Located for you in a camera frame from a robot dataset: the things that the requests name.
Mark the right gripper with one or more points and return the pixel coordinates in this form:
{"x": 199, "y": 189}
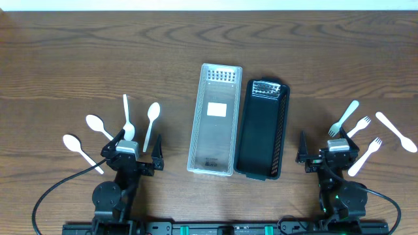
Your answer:
{"x": 330, "y": 160}

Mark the white fork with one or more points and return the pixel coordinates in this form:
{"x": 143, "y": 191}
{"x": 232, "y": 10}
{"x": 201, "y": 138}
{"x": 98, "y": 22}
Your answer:
{"x": 361, "y": 124}
{"x": 373, "y": 147}

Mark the pale blue plastic fork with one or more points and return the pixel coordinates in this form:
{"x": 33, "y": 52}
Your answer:
{"x": 335, "y": 128}

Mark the black plastic basket tray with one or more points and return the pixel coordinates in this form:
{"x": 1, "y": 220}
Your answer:
{"x": 259, "y": 150}

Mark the white label sticker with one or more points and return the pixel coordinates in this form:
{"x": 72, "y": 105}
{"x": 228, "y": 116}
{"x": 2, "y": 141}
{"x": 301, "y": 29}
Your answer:
{"x": 216, "y": 109}

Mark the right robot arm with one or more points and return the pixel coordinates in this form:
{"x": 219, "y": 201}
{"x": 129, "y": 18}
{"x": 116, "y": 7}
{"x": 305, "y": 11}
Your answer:
{"x": 342, "y": 202}

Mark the clear plastic basket tray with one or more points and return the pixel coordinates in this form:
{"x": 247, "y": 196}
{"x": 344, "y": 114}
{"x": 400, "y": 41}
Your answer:
{"x": 213, "y": 139}

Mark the white spoon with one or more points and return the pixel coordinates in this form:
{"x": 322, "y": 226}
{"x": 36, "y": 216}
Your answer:
{"x": 96, "y": 124}
{"x": 73, "y": 144}
{"x": 406, "y": 143}
{"x": 153, "y": 114}

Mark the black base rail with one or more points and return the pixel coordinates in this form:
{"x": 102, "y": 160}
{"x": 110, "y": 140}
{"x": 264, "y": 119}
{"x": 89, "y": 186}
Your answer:
{"x": 283, "y": 227}

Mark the white spoon handle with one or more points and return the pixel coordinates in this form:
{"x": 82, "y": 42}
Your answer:
{"x": 128, "y": 127}

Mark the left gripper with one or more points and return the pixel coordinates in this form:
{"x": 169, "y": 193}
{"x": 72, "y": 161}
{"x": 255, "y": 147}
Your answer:
{"x": 131, "y": 162}

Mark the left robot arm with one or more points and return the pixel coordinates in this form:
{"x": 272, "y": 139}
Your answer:
{"x": 113, "y": 200}

